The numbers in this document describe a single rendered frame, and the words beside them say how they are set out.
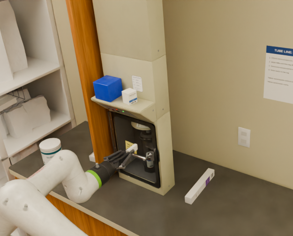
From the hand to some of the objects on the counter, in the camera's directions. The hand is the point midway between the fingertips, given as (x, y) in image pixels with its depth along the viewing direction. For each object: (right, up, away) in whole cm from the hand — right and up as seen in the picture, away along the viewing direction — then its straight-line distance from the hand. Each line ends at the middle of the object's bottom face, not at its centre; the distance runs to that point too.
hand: (131, 149), depth 185 cm
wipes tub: (-52, -14, +63) cm, 82 cm away
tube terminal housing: (+11, -18, +43) cm, 48 cm away
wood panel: (-5, -12, +58) cm, 59 cm away
